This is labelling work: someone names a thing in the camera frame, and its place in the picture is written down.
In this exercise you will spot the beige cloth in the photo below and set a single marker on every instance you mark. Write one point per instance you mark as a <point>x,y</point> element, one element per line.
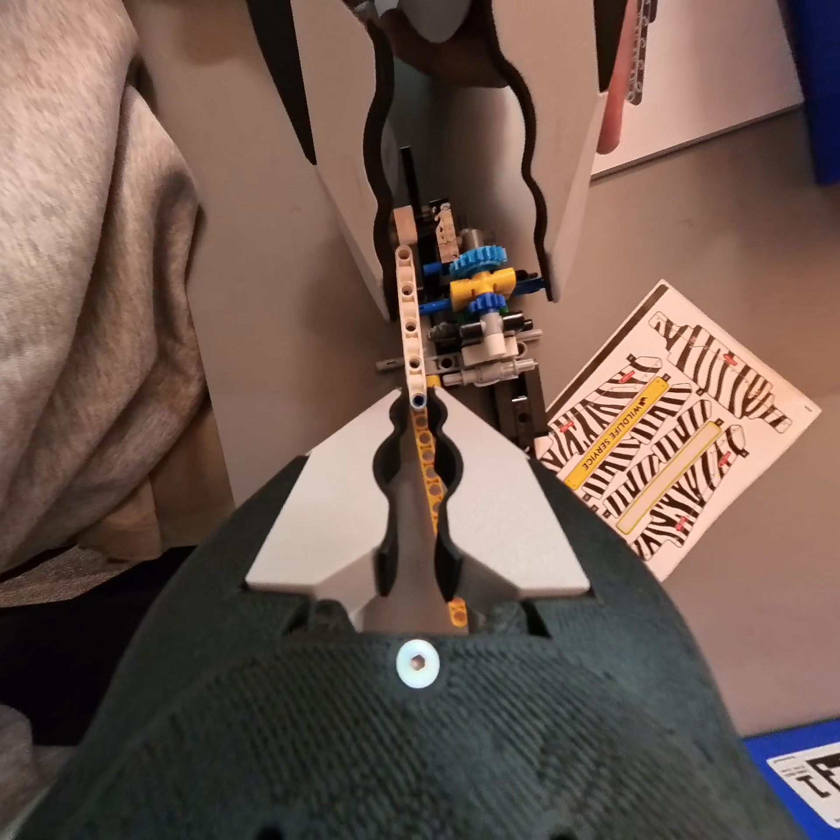
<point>170,499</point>

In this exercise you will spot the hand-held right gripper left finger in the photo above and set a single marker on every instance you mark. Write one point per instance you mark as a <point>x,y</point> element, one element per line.
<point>321,518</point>

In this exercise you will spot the lego instruction booklet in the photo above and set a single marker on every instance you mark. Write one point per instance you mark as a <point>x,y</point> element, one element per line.
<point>709,65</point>

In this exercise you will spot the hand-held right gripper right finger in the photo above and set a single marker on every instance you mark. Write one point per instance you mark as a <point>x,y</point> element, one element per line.
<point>518,518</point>

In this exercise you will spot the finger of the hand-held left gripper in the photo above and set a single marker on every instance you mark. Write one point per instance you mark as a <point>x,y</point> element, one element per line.
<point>341,98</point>
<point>564,131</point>

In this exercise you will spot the person's left hand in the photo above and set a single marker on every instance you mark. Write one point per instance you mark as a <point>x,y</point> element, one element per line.
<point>459,62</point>

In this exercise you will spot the lego gear assembly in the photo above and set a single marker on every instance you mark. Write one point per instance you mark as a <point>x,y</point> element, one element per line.
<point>489,282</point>

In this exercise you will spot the yellow lego beam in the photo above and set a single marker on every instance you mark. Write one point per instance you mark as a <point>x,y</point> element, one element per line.
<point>430,453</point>

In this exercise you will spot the zebra striped sticker sheet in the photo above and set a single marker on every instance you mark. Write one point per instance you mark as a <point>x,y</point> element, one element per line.
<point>689,426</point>

